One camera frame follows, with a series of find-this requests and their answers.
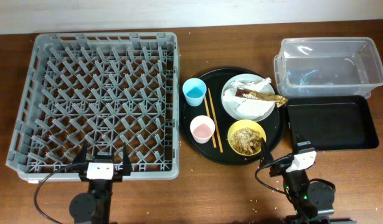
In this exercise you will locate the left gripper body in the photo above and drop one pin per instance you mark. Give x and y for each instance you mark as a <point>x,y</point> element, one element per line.
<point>117,176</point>

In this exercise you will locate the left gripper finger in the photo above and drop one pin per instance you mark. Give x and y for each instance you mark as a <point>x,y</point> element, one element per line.
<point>126,164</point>
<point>79,162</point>

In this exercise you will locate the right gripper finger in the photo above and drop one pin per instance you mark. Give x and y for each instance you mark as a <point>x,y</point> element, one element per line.
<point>266,156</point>
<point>299,139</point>

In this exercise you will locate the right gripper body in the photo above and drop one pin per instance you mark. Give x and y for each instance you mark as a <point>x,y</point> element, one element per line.
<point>280,168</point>

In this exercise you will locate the peanut shell food scraps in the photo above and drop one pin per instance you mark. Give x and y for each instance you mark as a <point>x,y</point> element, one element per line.
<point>246,141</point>

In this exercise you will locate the yellow bowl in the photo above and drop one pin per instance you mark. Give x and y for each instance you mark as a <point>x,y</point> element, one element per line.
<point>246,124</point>

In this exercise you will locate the brown gold snack wrapper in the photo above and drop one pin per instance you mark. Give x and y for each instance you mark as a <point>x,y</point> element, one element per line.
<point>254,95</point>

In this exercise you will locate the white paper napkin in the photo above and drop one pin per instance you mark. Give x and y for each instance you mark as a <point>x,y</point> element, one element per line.
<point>252,107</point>

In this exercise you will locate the wooden chopstick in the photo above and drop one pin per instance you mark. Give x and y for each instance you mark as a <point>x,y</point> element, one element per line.
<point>210,123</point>
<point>215,121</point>

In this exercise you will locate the grey round plate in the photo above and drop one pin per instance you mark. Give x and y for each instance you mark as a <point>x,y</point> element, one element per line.
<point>231,107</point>

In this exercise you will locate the pink plastic cup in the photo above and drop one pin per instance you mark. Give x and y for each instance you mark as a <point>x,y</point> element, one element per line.
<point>200,130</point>

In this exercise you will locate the light blue plastic cup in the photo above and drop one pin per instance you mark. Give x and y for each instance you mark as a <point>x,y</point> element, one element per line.
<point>194,90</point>

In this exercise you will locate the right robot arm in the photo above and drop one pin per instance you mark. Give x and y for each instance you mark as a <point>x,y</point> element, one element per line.
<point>312,199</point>

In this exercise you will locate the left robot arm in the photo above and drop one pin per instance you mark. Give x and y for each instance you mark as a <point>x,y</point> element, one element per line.
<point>94,205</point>

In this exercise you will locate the clear plastic waste bin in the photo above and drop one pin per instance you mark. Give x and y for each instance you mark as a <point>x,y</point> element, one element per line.
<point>327,66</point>

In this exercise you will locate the grey plastic dishwasher rack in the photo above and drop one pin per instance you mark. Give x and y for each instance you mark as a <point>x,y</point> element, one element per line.
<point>115,93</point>

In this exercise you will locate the black rectangular food tray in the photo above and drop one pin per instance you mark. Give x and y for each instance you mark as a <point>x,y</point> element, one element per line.
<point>333,122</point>

